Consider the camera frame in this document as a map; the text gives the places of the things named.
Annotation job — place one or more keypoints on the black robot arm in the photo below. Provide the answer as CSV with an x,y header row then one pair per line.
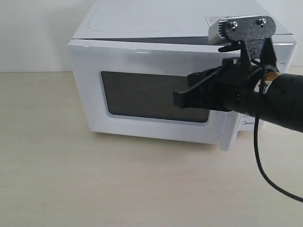
x,y
261,91

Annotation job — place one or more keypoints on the white Midea microwave oven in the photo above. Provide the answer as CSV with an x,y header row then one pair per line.
x,y
160,21

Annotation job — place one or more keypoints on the white microwave door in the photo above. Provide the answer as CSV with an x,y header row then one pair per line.
x,y
127,89

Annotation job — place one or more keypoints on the white warning label sticker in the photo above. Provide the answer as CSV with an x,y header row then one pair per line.
x,y
212,20

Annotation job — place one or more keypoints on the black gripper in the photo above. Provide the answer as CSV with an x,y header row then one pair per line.
x,y
233,86

